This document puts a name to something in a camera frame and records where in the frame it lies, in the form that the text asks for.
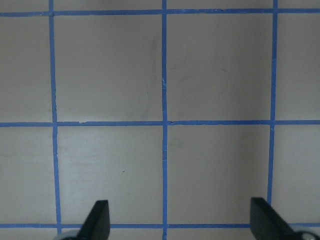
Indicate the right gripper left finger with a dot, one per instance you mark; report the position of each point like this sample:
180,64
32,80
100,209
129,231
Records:
97,224

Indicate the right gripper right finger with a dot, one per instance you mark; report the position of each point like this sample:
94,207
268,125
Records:
266,223

